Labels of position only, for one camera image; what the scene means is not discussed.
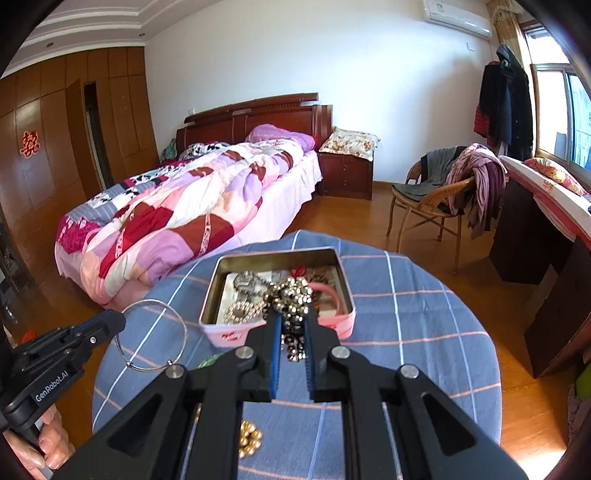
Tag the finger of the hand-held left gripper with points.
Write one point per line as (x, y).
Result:
(99, 325)

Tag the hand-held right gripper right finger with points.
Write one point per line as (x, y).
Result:
(310, 360)

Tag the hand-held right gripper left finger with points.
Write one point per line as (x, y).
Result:
(277, 350)

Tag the pink metal tin box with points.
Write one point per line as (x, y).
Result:
(231, 332)

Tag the pink bangle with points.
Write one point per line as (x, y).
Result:
(335, 295)

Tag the person's left hand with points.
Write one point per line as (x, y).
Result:
(56, 438)

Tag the round table blue plaid cloth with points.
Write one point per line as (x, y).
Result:
(406, 323)

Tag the pink patchwork quilt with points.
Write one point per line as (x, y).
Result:
(184, 212)

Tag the wicker chair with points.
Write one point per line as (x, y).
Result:
(415, 212)

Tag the wooden nightstand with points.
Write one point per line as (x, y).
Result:
(346, 177)

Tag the green bag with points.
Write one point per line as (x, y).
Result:
(169, 151)

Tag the wooden wardrobe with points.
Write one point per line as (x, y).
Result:
(51, 138)

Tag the red paper decoration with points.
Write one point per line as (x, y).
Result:
(29, 144)

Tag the black and white pillow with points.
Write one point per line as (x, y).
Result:
(203, 150)

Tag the purple pillow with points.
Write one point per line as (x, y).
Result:
(277, 136)

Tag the grey garment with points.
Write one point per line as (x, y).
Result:
(429, 175)

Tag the wooden bed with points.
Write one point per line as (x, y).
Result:
(277, 108)

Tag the pink and purple clothes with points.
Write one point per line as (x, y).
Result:
(480, 184)

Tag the dark wooden desk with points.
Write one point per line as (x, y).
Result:
(531, 249)

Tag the green bin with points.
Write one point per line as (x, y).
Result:
(584, 381)

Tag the dark woven basket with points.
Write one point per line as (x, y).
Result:
(581, 415)

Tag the red floral pillow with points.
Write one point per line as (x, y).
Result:
(554, 173)

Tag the dark hanging coats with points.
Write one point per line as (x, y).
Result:
(505, 106)

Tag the window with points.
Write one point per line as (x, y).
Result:
(568, 115)

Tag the white air conditioner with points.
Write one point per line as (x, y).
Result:
(457, 16)

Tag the yellow curtain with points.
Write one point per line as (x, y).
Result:
(508, 27)

